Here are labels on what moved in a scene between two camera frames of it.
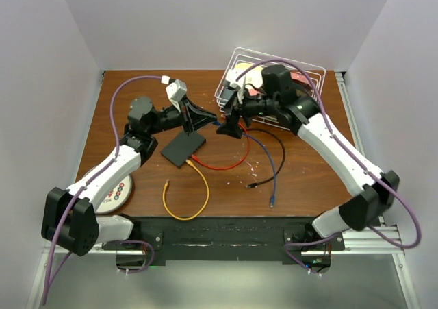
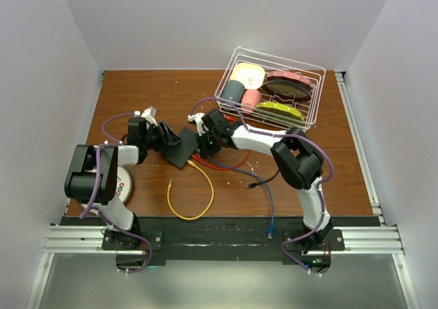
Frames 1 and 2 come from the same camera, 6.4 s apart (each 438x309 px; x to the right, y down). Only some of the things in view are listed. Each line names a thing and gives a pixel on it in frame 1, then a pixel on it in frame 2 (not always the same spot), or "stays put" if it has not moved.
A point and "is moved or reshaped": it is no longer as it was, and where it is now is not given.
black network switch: [182, 147] stays put
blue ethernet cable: [272, 196] is moved or reshaped
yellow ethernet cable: [164, 192] → [170, 183]
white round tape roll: [116, 198] stays put
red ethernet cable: [194, 156] is moved or reshaped
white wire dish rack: [243, 75] stays put
